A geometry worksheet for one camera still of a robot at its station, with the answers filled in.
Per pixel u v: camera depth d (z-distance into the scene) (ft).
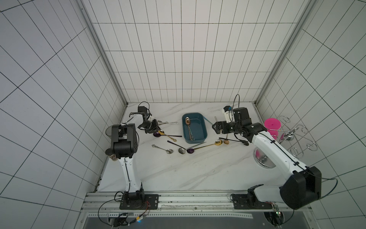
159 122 3.47
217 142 3.11
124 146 1.82
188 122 3.44
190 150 2.95
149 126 2.93
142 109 2.85
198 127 3.44
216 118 3.62
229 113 2.27
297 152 2.04
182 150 3.00
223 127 2.34
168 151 2.96
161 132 3.29
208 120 3.57
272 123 2.37
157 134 3.21
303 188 1.32
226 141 3.11
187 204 2.38
